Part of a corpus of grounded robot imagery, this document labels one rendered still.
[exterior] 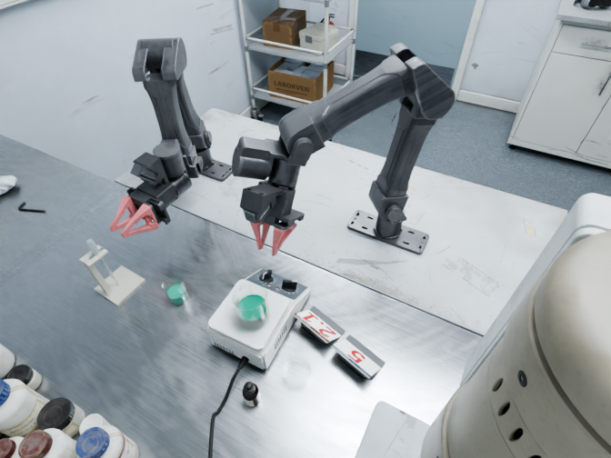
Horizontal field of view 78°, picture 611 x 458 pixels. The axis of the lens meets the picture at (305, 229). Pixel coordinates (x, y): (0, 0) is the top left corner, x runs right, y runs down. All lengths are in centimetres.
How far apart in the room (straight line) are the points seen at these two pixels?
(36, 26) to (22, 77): 21
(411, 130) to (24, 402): 82
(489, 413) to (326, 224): 83
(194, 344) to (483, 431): 68
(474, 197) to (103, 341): 98
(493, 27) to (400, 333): 283
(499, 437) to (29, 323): 94
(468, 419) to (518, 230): 90
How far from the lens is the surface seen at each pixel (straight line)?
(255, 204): 67
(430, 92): 72
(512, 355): 18
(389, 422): 76
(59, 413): 82
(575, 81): 287
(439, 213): 108
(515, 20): 337
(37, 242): 119
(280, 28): 286
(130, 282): 97
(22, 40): 201
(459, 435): 26
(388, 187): 85
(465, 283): 95
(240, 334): 73
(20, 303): 108
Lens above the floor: 162
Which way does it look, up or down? 47 degrees down
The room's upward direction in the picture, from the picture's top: 2 degrees counter-clockwise
